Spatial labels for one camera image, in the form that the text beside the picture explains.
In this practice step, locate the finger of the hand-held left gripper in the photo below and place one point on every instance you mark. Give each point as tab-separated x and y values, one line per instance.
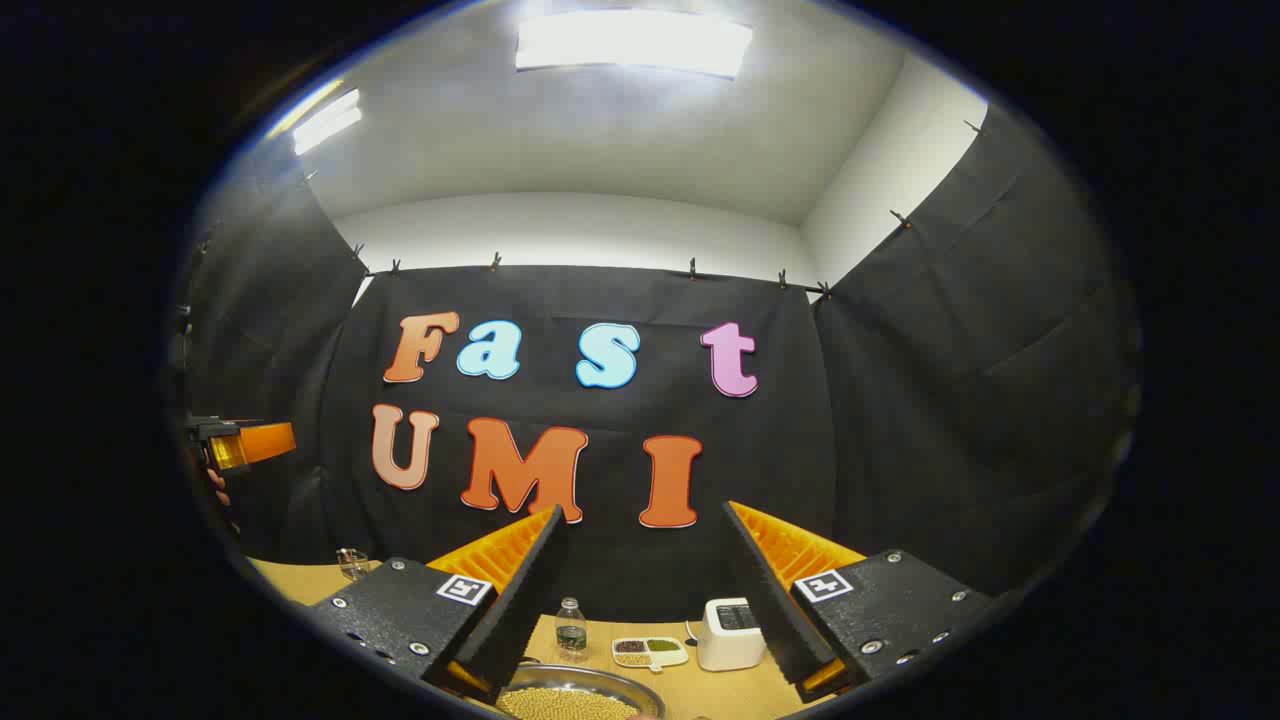
265	442

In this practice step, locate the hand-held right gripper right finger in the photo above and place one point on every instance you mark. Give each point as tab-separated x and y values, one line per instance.
775	610

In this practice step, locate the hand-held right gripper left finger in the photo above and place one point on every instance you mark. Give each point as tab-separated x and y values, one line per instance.
520	600

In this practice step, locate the stainless steel pot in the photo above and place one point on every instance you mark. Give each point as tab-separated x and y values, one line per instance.
600	675

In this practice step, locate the white toaster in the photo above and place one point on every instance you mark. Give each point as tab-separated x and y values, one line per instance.
728	645

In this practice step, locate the clear plastic water bottle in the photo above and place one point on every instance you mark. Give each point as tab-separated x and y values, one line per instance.
571	632

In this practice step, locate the pile of soybeans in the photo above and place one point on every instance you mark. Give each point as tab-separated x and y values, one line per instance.
560	706

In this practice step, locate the white divided bean plate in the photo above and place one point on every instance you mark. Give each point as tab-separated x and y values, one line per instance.
650	653

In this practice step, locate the black backdrop cloth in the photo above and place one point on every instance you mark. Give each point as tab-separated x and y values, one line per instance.
900	450

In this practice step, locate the ceiling light panel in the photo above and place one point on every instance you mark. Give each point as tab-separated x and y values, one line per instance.
327	122
633	42

